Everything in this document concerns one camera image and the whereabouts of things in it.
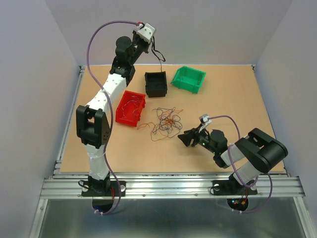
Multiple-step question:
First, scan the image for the red plastic bin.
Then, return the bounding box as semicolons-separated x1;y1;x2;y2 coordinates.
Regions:
115;90;146;127

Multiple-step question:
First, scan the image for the aluminium front rail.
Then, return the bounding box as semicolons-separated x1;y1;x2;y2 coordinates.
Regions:
40;173;305;199

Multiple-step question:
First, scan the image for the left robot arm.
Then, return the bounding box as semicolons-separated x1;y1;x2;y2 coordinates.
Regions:
76;32;154;196

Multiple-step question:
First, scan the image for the green plastic bin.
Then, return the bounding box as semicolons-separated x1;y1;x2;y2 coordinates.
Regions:
171;66;206;94

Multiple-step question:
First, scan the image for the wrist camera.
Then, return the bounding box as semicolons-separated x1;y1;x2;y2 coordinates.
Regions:
135;22;156;44
198;114;212;133

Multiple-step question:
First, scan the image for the aluminium left side rail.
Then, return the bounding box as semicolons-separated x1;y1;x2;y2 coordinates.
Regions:
29;65;86;238

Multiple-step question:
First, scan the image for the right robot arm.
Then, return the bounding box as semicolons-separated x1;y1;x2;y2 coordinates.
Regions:
178;128;288;195

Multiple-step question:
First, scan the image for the black ribbon cable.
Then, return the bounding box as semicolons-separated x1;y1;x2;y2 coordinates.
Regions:
150;36;166;74

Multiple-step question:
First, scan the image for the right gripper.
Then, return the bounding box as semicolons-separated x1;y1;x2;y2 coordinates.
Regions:
177;123;217;154

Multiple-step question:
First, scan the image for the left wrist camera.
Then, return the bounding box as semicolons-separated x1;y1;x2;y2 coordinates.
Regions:
135;22;156;44

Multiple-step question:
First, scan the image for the aluminium rail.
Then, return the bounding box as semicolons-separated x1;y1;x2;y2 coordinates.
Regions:
40;173;305;199
29;65;86;238

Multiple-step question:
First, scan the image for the black plastic bin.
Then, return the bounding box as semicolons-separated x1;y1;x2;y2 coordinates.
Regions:
145;71;167;98

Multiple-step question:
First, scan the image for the thin wire bundle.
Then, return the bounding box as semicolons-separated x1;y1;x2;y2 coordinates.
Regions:
137;106;184;142

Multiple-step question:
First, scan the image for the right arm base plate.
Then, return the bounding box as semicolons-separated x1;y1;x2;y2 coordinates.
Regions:
209;180;258;196

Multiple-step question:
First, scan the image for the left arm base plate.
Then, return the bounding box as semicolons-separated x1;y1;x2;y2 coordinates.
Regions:
78;180;119;197

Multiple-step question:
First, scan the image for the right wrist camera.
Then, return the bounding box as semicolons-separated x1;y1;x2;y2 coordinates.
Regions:
198;114;212;133

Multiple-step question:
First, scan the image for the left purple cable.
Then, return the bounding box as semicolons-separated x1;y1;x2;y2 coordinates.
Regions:
86;20;144;216

